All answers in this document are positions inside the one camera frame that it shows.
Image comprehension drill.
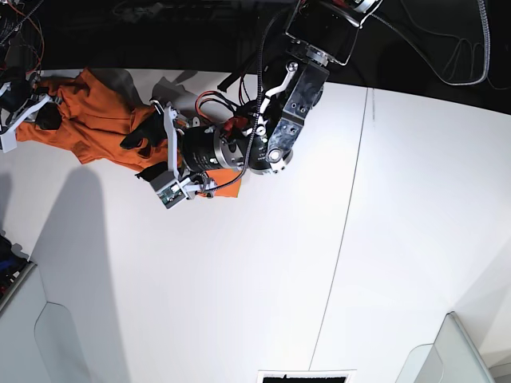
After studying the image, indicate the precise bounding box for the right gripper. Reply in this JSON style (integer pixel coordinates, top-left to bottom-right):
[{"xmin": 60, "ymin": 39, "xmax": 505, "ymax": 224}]
[{"xmin": 1, "ymin": 77, "xmax": 62, "ymax": 134}]

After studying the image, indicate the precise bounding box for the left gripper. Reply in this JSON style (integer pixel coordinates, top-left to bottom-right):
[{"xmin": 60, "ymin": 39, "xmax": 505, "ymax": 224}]
[{"xmin": 121, "ymin": 100, "xmax": 250, "ymax": 199}]

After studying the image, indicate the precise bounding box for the orange t-shirt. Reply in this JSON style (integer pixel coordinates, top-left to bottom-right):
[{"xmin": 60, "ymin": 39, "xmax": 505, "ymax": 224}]
[{"xmin": 14, "ymin": 66, "xmax": 243, "ymax": 199}]

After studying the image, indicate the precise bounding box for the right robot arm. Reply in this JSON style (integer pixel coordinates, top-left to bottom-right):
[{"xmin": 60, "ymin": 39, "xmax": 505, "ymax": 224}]
[{"xmin": 1, "ymin": 1, "xmax": 61, "ymax": 138}]

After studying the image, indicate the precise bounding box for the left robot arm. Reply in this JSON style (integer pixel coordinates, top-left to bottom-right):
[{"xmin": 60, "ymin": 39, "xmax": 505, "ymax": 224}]
[{"xmin": 121, "ymin": 1, "xmax": 379, "ymax": 207}]

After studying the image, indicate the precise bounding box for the grey plastic bin left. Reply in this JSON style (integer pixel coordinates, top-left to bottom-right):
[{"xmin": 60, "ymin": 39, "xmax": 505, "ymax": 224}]
[{"xmin": 1, "ymin": 263, "xmax": 93, "ymax": 382}]

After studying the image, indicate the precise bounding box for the grey plastic bin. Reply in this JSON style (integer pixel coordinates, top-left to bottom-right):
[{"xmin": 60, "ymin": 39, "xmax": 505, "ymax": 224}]
[
  {"xmin": 396, "ymin": 311, "xmax": 494, "ymax": 383},
  {"xmin": 1, "ymin": 263, "xmax": 93, "ymax": 382}
]

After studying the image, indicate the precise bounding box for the grey plastic bin right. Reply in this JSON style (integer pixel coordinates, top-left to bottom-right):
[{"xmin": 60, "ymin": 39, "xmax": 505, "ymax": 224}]
[{"xmin": 396, "ymin": 311, "xmax": 494, "ymax": 383}]

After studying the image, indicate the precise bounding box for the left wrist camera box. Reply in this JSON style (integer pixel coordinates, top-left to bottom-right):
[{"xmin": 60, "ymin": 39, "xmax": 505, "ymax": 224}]
[{"xmin": 149, "ymin": 171, "xmax": 188, "ymax": 209}]

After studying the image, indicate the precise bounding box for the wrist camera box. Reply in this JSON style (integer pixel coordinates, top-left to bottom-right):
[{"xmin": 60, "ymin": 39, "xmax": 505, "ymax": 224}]
[
  {"xmin": 149, "ymin": 171, "xmax": 188, "ymax": 209},
  {"xmin": 0, "ymin": 130, "xmax": 17, "ymax": 153}
]

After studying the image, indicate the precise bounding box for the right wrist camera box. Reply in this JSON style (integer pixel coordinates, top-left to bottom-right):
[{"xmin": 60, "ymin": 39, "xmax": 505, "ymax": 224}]
[{"xmin": 0, "ymin": 130, "xmax": 17, "ymax": 153}]

